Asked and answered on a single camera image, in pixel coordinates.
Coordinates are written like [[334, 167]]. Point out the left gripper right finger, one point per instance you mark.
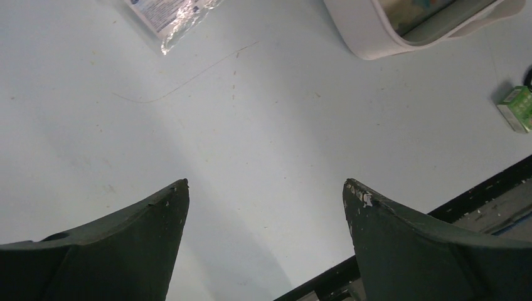
[[404, 254]]

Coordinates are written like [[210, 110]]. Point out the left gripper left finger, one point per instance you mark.
[[126, 255]]

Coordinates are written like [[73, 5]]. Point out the small green box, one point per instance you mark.
[[516, 109]]

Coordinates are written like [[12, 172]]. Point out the white medicine kit case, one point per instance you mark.
[[377, 29]]

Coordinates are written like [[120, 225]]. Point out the blue white bandage roll packet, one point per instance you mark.
[[170, 20]]

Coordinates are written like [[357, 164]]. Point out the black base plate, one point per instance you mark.
[[499, 206]]

